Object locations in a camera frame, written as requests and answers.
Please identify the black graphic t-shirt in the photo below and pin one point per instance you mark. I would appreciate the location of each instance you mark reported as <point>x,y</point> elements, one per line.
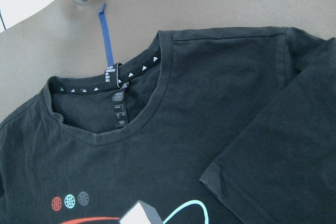
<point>220,125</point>

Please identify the brown paper table cover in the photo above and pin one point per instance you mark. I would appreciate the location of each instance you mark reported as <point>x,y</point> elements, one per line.
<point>44,38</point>

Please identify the blue tape line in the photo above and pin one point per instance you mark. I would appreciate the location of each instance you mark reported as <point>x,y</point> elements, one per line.
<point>106,35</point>

